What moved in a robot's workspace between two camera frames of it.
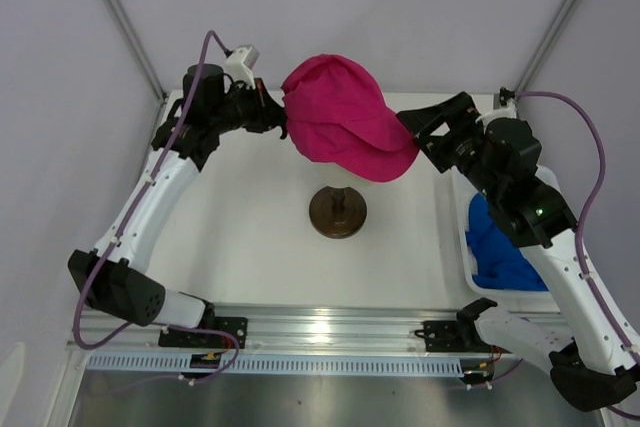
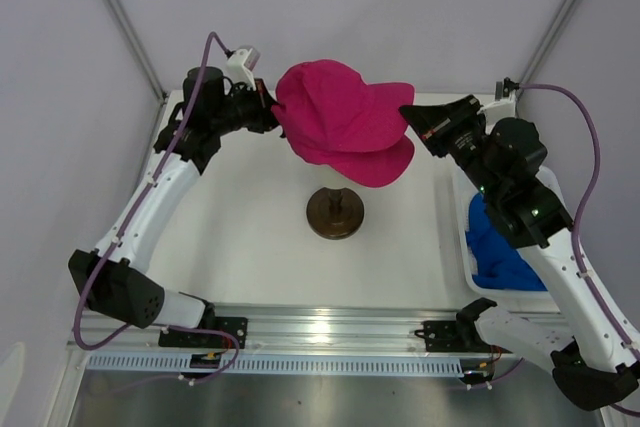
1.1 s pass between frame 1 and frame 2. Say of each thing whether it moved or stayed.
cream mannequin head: moved
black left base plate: stayed
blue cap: stayed
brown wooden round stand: stayed
